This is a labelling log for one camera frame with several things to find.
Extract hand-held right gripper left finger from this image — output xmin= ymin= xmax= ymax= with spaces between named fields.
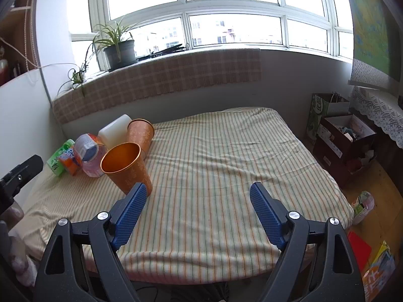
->
xmin=34 ymin=182 xmax=148 ymax=302

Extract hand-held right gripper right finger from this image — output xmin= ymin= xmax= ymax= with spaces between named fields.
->
xmin=249 ymin=181 xmax=366 ymax=302

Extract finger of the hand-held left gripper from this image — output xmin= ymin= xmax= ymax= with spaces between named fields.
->
xmin=0 ymin=155 xmax=44 ymax=210

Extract orange patterned metal cup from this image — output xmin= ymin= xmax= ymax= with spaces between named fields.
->
xmin=100 ymin=142 xmax=154 ymax=196
xmin=127 ymin=119 xmax=155 ymax=160

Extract green tissue packet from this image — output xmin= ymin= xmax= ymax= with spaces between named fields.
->
xmin=47 ymin=139 xmax=75 ymax=177

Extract orange drink carton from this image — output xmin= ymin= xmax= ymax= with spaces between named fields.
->
xmin=58 ymin=146 xmax=83 ymax=177

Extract pink drink bottle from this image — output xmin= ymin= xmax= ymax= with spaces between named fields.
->
xmin=74 ymin=133 xmax=109 ymax=177

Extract striped bed sheet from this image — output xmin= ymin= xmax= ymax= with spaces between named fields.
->
xmin=14 ymin=107 xmax=355 ymax=282

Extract white plastic jar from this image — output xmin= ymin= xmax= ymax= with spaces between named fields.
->
xmin=98 ymin=114 xmax=133 ymax=152

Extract brown cardboard box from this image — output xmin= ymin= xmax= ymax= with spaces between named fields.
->
xmin=313 ymin=113 xmax=378 ymax=189

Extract small plastic snack bag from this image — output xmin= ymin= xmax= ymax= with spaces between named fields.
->
xmin=351 ymin=190 xmax=375 ymax=226

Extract red flat packet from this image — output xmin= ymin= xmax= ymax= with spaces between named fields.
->
xmin=346 ymin=231 xmax=373 ymax=273

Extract small hanging plant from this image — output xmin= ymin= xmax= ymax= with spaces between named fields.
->
xmin=57 ymin=63 xmax=95 ymax=98

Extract green paper bag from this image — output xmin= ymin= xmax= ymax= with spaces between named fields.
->
xmin=306 ymin=93 xmax=351 ymax=145

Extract orange yellow snack bag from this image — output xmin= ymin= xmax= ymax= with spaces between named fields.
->
xmin=362 ymin=241 xmax=396 ymax=302

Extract dark wooden cabinet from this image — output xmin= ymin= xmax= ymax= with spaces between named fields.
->
xmin=375 ymin=126 xmax=403 ymax=178

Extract wooden shelf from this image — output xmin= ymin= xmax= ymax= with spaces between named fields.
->
xmin=0 ymin=0 xmax=39 ymax=85

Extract plaid windowsill cloth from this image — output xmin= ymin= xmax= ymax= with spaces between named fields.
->
xmin=52 ymin=48 xmax=262 ymax=125

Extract potted spider plant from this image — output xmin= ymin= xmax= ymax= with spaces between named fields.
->
xmin=85 ymin=17 xmax=141 ymax=71

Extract white lace cloth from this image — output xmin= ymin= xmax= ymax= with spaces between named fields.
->
xmin=349 ymin=85 xmax=403 ymax=149

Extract black flat device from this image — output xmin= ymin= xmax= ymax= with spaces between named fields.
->
xmin=139 ymin=44 xmax=188 ymax=60

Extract white framed window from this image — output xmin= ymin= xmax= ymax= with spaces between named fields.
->
xmin=68 ymin=0 xmax=355 ymax=79

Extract white cable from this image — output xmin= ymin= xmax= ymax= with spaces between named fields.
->
xmin=0 ymin=36 xmax=81 ymax=70

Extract wall poster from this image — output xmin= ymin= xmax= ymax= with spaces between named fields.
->
xmin=342 ymin=0 xmax=403 ymax=92

